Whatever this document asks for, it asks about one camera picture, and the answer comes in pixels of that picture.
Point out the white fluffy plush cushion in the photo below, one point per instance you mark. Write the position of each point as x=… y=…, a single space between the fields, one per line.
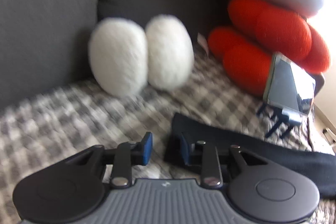
x=118 y=56
x=170 y=50

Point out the grey sofa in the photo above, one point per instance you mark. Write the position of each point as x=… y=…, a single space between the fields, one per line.
x=52 y=3

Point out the grey patterned quilt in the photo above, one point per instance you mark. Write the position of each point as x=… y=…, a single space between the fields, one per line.
x=78 y=113

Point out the blue phone stand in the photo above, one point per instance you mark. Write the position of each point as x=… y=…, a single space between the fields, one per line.
x=291 y=117

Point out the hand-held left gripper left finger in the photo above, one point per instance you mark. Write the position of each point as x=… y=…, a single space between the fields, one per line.
x=147 y=148

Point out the black sweater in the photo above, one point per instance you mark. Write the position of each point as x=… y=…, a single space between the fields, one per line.
x=262 y=150

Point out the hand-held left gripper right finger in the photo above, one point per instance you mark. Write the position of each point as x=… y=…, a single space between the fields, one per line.
x=185 y=149

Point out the smartphone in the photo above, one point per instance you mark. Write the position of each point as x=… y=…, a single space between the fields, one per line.
x=283 y=82

